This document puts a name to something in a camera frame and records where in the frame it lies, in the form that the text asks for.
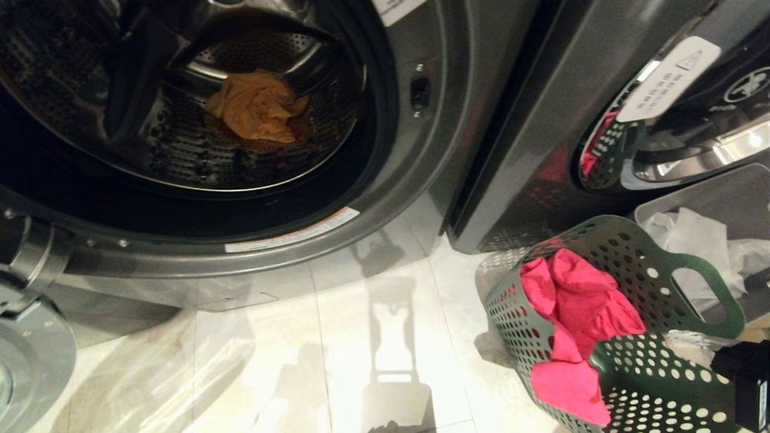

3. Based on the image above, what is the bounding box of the pink cloth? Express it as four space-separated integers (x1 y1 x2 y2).
520 248 647 426

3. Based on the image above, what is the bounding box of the grey front-load washing machine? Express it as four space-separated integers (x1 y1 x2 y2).
0 0 542 348

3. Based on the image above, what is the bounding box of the grey plastic bin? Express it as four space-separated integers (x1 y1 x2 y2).
634 164 770 328

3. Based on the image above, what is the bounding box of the orange cloth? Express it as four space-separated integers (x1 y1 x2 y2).
205 69 311 145

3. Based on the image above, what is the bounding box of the white plastic bag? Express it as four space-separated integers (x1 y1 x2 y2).
641 207 770 313

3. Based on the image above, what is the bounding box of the grey dryer machine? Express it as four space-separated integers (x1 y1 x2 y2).
446 0 770 254

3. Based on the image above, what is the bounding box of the green perforated laundry basket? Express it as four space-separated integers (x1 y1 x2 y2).
485 215 747 433

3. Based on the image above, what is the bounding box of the washing machine door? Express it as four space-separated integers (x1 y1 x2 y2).
0 212 78 433

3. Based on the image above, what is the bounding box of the dryer door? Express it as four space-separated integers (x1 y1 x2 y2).
579 0 770 192

